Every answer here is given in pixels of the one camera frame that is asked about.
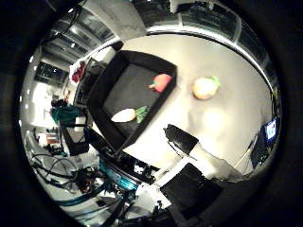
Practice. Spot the black cart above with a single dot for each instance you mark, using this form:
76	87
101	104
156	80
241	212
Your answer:
74	138

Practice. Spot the black square container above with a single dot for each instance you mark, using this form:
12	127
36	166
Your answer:
126	91

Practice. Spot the yellow plush pineapple toy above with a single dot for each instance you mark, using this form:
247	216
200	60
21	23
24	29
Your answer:
204	88

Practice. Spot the long plush radish toy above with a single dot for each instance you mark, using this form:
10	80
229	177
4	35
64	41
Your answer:
124	115

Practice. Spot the red hanging cloth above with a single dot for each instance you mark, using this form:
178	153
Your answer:
78	72

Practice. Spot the monitor with blue screen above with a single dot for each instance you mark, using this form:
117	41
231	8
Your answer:
270	130

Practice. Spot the dark metal shelf rack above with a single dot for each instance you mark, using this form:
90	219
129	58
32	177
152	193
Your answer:
85	88

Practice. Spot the red plush apple toy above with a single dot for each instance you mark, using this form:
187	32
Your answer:
162	82

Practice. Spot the person in teal shirt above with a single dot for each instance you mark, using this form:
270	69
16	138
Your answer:
64	114

